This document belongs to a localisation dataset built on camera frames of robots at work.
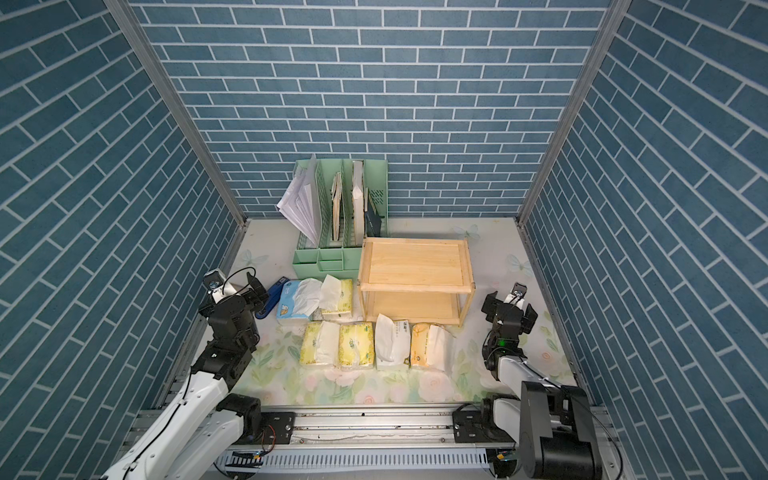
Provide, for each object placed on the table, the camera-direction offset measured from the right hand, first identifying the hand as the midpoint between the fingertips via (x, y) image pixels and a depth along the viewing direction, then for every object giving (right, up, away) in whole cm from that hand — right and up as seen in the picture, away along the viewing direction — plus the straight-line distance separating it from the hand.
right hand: (514, 299), depth 87 cm
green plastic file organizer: (-55, +12, +13) cm, 58 cm away
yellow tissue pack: (-57, -12, -4) cm, 58 cm away
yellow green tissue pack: (-54, -1, +6) cm, 54 cm away
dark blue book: (-44, +25, +14) cm, 52 cm away
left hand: (-75, +7, -11) cm, 76 cm away
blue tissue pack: (-65, -1, +3) cm, 65 cm away
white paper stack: (-64, +29, +3) cm, 71 cm away
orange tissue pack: (-24, -13, -3) cm, 28 cm away
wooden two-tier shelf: (-30, +7, -8) cm, 32 cm away
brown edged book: (-56, +35, +14) cm, 67 cm away
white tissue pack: (-36, -11, -5) cm, 38 cm away
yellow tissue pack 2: (-47, -12, -3) cm, 48 cm away
